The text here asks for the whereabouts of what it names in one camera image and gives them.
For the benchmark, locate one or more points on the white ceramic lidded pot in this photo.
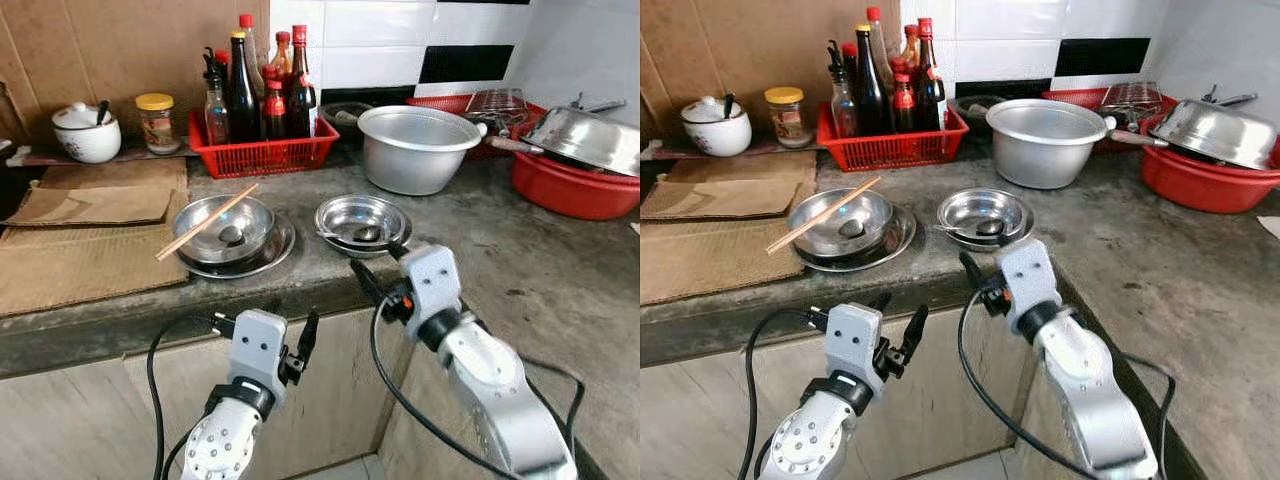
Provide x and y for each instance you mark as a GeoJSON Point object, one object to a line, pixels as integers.
{"type": "Point", "coordinates": [88, 138]}
{"type": "Point", "coordinates": [716, 132]}

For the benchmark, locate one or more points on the red plastic basin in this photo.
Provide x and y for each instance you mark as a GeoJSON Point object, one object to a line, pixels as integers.
{"type": "Point", "coordinates": [1205, 185]}
{"type": "Point", "coordinates": [575, 195]}

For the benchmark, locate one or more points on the small stainless steel bowl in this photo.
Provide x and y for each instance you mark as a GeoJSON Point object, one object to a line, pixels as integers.
{"type": "Point", "coordinates": [362, 212]}
{"type": "Point", "coordinates": [985, 205]}

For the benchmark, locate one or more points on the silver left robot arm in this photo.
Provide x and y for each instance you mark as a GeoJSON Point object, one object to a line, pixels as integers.
{"type": "Point", "coordinates": [815, 440]}
{"type": "Point", "coordinates": [225, 445]}

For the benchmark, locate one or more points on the orange bottle red cap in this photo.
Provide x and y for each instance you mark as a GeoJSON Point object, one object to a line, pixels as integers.
{"type": "Point", "coordinates": [910, 50]}
{"type": "Point", "coordinates": [282, 58]}

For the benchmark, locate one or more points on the beige kitchen cabinet front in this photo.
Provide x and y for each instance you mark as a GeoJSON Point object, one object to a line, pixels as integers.
{"type": "Point", "coordinates": [700, 420]}
{"type": "Point", "coordinates": [340, 400]}

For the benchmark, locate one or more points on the small folded cardboard piece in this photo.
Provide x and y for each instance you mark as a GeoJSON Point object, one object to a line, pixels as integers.
{"type": "Point", "coordinates": [715, 198]}
{"type": "Point", "coordinates": [90, 205]}

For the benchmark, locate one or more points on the small red capped bottle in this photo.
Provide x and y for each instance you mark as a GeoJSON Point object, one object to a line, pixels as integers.
{"type": "Point", "coordinates": [274, 115]}
{"type": "Point", "coordinates": [904, 108]}

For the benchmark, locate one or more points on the tall clear bottle red cap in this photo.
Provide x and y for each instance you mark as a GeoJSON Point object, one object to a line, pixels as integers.
{"type": "Point", "coordinates": [248, 28]}
{"type": "Point", "coordinates": [876, 20]}

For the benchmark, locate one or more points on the dark bottle red cap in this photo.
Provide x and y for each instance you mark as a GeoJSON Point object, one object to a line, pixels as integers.
{"type": "Point", "coordinates": [929, 88]}
{"type": "Point", "coordinates": [300, 95]}

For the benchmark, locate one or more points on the large flat cardboard sheet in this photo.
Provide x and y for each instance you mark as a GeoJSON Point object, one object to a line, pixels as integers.
{"type": "Point", "coordinates": [80, 270]}
{"type": "Point", "coordinates": [700, 262]}

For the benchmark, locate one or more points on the large stainless steel bowl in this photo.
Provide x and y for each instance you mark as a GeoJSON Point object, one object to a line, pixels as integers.
{"type": "Point", "coordinates": [205, 245]}
{"type": "Point", "coordinates": [820, 238]}

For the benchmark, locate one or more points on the stainless steel plate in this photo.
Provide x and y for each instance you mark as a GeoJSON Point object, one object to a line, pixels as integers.
{"type": "Point", "coordinates": [278, 250]}
{"type": "Point", "coordinates": [900, 240]}

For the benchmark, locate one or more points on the short steel spoon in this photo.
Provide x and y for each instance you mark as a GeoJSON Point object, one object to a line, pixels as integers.
{"type": "Point", "coordinates": [852, 229]}
{"type": "Point", "coordinates": [231, 236]}

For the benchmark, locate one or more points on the dark round bowl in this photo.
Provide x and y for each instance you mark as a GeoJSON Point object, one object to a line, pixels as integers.
{"type": "Point", "coordinates": [338, 118]}
{"type": "Point", "coordinates": [968, 110]}

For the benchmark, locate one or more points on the dark sauce bottle yellow cap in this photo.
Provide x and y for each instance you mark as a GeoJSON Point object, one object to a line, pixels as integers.
{"type": "Point", "coordinates": [242, 105]}
{"type": "Point", "coordinates": [871, 100]}

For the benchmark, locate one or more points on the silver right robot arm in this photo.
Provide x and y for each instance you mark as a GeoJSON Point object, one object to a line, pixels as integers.
{"type": "Point", "coordinates": [500, 395]}
{"type": "Point", "coordinates": [1095, 395]}

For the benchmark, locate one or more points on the glass bottle black spout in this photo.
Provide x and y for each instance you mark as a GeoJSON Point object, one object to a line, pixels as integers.
{"type": "Point", "coordinates": [215, 115]}
{"type": "Point", "coordinates": [843, 108]}

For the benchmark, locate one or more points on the large aluminium pot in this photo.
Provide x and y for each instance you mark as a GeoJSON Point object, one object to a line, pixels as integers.
{"type": "Point", "coordinates": [415, 160]}
{"type": "Point", "coordinates": [1042, 155]}

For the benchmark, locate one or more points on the red plastic dish basket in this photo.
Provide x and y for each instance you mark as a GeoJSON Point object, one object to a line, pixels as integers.
{"type": "Point", "coordinates": [1075, 97]}
{"type": "Point", "coordinates": [445, 103]}

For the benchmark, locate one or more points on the wooden chopstick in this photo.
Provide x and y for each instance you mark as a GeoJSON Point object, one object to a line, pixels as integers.
{"type": "Point", "coordinates": [815, 218]}
{"type": "Point", "coordinates": [835, 205]}
{"type": "Point", "coordinates": [200, 226]}
{"type": "Point", "coordinates": [218, 214]}

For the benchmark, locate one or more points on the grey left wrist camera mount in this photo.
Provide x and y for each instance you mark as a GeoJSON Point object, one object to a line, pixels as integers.
{"type": "Point", "coordinates": [256, 350]}
{"type": "Point", "coordinates": [853, 345]}

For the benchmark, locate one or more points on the upright cardboard wall panel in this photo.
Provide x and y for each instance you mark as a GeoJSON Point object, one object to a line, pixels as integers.
{"type": "Point", "coordinates": [760, 40]}
{"type": "Point", "coordinates": [130, 45]}

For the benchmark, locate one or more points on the long steel spoon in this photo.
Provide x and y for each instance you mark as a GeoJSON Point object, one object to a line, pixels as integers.
{"type": "Point", "coordinates": [988, 228]}
{"type": "Point", "coordinates": [365, 235]}

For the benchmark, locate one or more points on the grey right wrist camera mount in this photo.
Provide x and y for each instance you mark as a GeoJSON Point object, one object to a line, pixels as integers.
{"type": "Point", "coordinates": [1030, 278]}
{"type": "Point", "coordinates": [432, 285]}

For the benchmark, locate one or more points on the glass jar yellow lid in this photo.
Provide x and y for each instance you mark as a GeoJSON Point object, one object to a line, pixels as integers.
{"type": "Point", "coordinates": [157, 125]}
{"type": "Point", "coordinates": [787, 118]}

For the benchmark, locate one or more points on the red plastic bottle basket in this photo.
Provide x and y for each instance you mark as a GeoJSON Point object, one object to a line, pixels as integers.
{"type": "Point", "coordinates": [890, 148]}
{"type": "Point", "coordinates": [262, 155]}

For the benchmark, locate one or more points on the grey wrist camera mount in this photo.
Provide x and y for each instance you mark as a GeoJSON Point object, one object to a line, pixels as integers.
{"type": "Point", "coordinates": [1030, 278]}
{"type": "Point", "coordinates": [853, 345]}
{"type": "Point", "coordinates": [432, 285]}
{"type": "Point", "coordinates": [256, 350]}

